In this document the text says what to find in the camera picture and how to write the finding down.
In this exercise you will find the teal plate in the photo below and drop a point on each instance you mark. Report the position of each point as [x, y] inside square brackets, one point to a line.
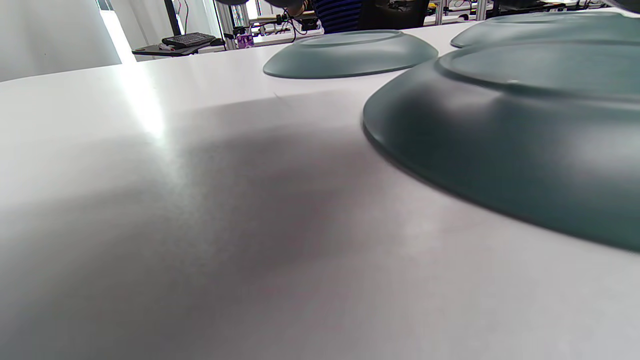
[550, 27]
[500, 150]
[350, 55]

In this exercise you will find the purple box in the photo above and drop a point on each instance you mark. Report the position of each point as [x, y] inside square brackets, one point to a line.
[244, 40]

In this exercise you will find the black office chair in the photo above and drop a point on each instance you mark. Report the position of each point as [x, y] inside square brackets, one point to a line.
[392, 14]

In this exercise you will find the black keyboard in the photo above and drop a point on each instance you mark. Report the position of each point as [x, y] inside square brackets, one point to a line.
[187, 39]

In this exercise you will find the dark brown side desk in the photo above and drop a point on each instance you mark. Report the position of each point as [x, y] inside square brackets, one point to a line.
[165, 49]

